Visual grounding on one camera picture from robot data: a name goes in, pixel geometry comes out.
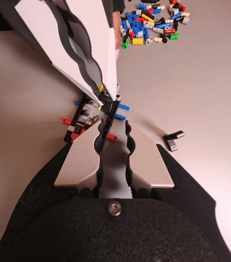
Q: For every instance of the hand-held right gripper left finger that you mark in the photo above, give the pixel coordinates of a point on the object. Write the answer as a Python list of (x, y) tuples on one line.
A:
[(76, 163)]

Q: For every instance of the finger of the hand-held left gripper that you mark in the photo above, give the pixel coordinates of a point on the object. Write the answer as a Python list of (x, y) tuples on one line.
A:
[(45, 36), (99, 41)]

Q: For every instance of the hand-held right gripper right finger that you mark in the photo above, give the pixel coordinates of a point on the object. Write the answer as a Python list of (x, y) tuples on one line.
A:
[(150, 163)]

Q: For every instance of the black frame lego assembly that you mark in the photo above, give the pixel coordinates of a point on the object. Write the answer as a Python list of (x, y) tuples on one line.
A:
[(86, 114)]

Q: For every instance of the dark angled lego beam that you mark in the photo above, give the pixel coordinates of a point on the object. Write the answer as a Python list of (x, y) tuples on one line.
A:
[(171, 141)]

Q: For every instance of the pile of small lego pieces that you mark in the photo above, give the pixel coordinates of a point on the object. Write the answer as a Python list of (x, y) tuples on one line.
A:
[(140, 41)]

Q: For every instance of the person's left hand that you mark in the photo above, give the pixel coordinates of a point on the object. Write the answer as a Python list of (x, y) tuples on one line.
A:
[(117, 36)]

